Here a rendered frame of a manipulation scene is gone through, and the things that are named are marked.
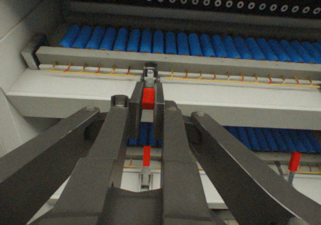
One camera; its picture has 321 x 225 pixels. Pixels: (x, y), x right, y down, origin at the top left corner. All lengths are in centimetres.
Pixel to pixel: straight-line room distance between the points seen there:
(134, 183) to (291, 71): 32
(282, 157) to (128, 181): 31
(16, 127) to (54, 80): 8
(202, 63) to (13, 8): 26
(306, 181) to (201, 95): 32
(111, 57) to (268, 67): 22
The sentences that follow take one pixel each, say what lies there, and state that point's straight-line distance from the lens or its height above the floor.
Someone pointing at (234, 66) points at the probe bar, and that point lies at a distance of 29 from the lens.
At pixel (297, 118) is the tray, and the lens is 33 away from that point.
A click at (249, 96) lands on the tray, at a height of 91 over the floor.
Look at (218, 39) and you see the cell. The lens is 35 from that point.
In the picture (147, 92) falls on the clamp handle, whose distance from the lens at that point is 20.
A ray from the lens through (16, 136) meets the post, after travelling 34.
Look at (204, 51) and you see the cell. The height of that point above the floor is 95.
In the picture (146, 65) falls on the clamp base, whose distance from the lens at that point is 26.
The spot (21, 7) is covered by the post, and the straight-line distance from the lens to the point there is 35.
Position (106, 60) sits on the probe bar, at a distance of 28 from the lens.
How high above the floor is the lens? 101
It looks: 28 degrees down
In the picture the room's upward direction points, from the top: 4 degrees clockwise
